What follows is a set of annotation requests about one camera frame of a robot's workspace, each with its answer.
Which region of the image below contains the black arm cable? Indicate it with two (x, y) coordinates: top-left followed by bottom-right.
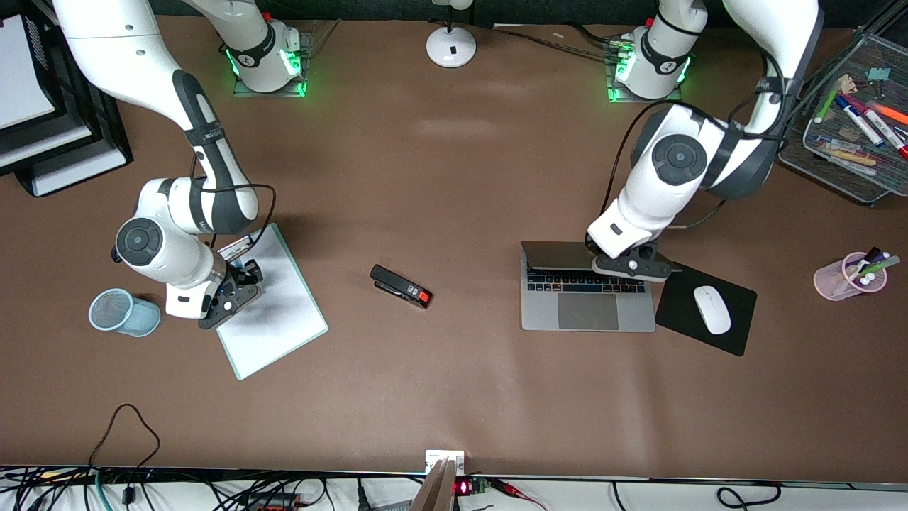
(190, 153), (277, 251)
(599, 43), (790, 235)

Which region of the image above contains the black stapler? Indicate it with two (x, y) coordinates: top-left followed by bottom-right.
(370, 264), (433, 310)

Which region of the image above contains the thin black looped cable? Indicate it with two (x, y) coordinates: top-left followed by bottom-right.
(88, 403), (162, 472)

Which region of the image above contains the white clipboard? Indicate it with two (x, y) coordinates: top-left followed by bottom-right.
(215, 223), (329, 381)

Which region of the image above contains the green marker in tray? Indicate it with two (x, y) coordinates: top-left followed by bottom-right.
(814, 85), (842, 125)

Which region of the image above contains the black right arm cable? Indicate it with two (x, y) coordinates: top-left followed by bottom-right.
(190, 153), (277, 251)

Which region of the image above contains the black mouse pad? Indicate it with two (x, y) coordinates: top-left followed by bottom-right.
(654, 261), (758, 358)

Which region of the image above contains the tangled black cable bundle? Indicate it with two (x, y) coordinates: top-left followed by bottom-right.
(0, 465), (334, 511)

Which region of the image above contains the black coiled cable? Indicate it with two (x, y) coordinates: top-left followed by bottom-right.
(715, 483), (782, 510)

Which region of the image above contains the light blue mesh cup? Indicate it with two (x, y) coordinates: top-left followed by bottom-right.
(88, 287), (162, 339)

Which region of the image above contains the blue capped white marker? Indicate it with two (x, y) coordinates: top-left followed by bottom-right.
(834, 94), (885, 148)

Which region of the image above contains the green marker in cup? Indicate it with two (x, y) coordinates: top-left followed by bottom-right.
(855, 255), (902, 279)

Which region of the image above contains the orange marker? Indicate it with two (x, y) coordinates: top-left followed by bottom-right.
(867, 101), (908, 127)

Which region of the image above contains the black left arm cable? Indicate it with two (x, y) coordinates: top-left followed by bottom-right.
(599, 43), (790, 235)

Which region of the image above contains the white round lamp base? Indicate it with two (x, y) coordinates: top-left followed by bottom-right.
(426, 0), (477, 70)

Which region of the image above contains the black cables to base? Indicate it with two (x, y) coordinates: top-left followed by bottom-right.
(489, 25), (618, 61)

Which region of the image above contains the grey wire mesh tray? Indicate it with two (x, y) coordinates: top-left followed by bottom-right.
(777, 28), (908, 207)

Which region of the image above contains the red capped white marker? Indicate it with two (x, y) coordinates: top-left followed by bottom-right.
(862, 108), (908, 161)

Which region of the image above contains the white marker pen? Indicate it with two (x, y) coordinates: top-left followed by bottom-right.
(811, 133), (882, 168)

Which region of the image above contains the white computer mouse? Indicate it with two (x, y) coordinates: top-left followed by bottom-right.
(692, 285), (733, 336)

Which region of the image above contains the small white box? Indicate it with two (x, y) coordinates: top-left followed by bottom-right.
(425, 449), (466, 476)

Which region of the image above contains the silver laptop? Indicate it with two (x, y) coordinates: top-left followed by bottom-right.
(520, 240), (658, 334)

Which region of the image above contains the red wire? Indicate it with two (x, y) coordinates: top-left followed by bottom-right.
(489, 478), (548, 511)

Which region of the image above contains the black stacked document tray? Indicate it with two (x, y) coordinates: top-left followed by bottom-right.
(0, 0), (135, 199)

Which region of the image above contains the white paper sheet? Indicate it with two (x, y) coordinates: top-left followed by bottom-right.
(0, 14), (57, 132)

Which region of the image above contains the pink mesh pen cup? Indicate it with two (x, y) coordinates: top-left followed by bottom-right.
(813, 252), (889, 302)

